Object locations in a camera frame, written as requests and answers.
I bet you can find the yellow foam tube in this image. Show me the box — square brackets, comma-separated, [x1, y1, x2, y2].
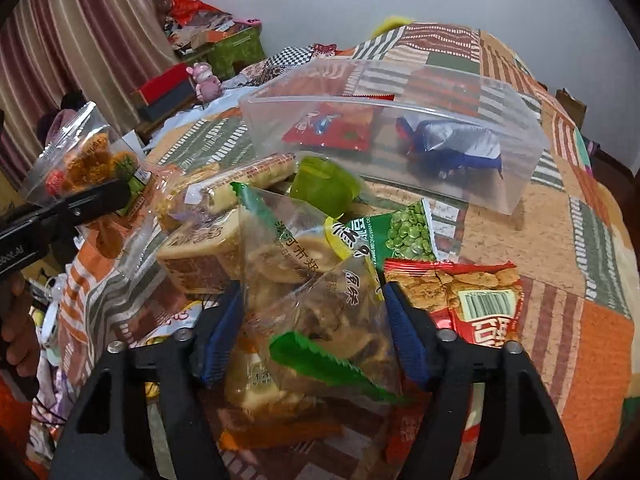
[370, 15, 416, 38]

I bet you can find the pile of papers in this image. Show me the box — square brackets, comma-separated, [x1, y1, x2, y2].
[167, 7, 261, 53]

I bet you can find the clear plastic container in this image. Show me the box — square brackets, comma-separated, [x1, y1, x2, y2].
[237, 57, 551, 217]

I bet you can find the pink bunny figurine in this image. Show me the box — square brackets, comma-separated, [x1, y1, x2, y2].
[186, 61, 223, 103]

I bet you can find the clear green-edged snack packet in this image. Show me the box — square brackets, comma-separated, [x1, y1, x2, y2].
[232, 182, 361, 306]
[222, 257, 408, 411]

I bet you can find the striped curtain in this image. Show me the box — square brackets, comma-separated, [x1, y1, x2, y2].
[0, 0, 173, 181]

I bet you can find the bread packet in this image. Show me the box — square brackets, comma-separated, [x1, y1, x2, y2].
[155, 210, 246, 293]

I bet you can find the red box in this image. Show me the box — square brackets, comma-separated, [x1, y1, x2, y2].
[131, 64, 193, 106]

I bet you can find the red plastic bag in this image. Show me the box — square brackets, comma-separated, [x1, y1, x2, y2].
[170, 0, 221, 23]

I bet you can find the dark blue box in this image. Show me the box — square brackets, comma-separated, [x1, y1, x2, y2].
[137, 82, 198, 123]

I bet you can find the green storage box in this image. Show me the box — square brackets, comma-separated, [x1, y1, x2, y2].
[207, 25, 266, 68]

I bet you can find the person's left hand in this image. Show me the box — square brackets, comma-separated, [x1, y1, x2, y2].
[0, 270, 42, 401]

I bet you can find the green pea packet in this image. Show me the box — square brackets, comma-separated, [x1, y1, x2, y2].
[325, 199, 443, 263]

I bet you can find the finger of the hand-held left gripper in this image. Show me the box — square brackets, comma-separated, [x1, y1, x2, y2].
[30, 177, 132, 228]

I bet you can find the red cartoon snack packet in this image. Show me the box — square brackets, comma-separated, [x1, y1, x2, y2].
[281, 101, 377, 153]

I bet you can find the blue silver snack packet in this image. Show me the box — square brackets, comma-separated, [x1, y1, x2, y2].
[395, 115, 503, 181]

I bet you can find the red chip snack packet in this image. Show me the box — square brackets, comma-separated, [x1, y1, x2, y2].
[382, 260, 525, 351]

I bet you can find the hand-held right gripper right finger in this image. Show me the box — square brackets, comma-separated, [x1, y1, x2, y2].
[381, 280, 581, 480]

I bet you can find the checked patchwork quilt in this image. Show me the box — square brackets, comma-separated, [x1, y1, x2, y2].
[240, 45, 351, 88]

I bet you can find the green jelly cup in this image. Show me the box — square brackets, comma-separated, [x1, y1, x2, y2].
[289, 156, 368, 216]

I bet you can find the white cloth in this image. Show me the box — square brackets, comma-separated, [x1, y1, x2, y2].
[200, 87, 251, 111]

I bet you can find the clear zip bag of snacks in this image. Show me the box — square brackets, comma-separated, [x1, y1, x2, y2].
[20, 101, 151, 216]

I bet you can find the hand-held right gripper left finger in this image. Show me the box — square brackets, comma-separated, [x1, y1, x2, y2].
[47, 280, 246, 480]

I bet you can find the long cracker packet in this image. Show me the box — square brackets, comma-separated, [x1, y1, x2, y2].
[197, 152, 298, 213]

